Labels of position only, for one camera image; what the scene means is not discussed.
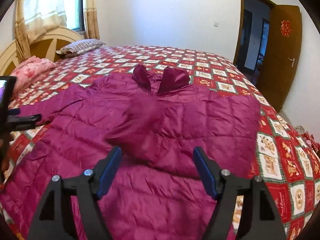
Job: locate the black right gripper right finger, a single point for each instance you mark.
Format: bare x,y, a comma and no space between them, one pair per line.
259,219

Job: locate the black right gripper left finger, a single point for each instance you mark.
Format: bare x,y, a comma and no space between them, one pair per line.
54,218

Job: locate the magenta quilted down jacket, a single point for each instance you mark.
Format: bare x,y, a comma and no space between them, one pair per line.
157,120

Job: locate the pink floral folded blanket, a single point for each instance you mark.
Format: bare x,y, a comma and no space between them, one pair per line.
28,71

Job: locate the red patterned bed quilt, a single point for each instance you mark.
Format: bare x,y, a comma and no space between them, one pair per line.
287,164

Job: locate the cream wooden headboard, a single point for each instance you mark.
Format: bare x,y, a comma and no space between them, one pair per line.
44,47

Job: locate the striped grey pillow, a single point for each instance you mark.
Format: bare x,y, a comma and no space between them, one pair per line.
79,47

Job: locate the beige sheer curtain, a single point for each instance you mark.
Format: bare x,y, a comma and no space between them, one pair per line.
35,18

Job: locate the beige patterned side curtain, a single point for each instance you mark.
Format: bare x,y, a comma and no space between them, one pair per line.
90,19

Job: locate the brown wooden door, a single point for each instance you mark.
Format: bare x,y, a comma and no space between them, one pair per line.
276,74

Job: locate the red paper door decoration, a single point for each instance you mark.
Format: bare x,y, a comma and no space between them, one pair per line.
285,28

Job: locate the window with dark frame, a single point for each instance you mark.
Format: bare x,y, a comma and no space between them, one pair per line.
74,15

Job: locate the metal door handle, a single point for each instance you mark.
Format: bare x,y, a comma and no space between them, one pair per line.
292,60

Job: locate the white wall switch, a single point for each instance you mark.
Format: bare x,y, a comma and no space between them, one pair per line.
216,23

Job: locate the brown door frame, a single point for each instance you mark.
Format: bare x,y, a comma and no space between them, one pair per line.
253,32

